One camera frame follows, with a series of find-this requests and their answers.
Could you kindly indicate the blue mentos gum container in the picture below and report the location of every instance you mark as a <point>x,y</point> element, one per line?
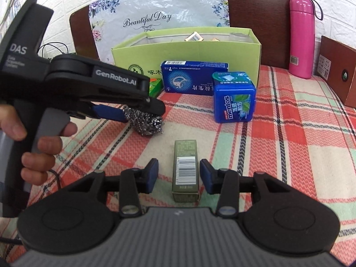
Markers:
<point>234,97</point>

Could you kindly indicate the olive green small box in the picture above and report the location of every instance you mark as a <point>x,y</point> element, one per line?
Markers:
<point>185,186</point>

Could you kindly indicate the gold perfume box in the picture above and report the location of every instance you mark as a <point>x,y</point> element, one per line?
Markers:
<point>195,36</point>

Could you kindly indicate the steel wool scrubber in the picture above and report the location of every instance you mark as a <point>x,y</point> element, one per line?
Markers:
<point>143,123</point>

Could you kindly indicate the floral plastic bedding bag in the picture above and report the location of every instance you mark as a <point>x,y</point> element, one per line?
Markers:
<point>115,21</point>

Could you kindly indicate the light green cardboard box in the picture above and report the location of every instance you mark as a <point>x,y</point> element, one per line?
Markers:
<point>144,53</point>

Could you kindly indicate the plaid bed sheet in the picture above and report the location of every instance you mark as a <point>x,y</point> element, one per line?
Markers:
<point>301,133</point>

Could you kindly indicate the blue flat medicine box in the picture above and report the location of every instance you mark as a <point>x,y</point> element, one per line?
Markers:
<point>190,77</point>

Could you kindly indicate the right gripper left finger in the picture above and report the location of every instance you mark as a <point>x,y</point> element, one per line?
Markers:
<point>143,180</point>

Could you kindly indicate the pink thermos bottle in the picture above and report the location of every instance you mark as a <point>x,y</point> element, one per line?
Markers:
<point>303,14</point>

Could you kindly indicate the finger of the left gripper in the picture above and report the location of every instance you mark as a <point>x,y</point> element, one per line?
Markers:
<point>110,113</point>

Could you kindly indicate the brown cardboard box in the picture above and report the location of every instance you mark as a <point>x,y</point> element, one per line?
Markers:
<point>336,65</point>

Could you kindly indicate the green small packet box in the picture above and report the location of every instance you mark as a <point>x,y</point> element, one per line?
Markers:
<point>156,87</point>

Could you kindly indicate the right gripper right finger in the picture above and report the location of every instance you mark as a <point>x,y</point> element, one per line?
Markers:
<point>214,179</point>

